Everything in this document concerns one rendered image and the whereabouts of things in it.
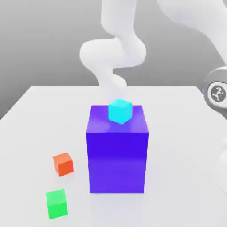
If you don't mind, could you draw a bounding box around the small cyan cube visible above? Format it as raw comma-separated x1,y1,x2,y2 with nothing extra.
108,99,133,125

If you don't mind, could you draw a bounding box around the large purple box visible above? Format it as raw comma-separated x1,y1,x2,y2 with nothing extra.
86,105,149,194

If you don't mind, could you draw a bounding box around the small green cube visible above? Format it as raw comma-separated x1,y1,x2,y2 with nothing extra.
46,188,68,220

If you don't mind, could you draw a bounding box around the small orange cube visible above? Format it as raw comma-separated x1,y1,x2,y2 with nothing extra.
53,152,74,177

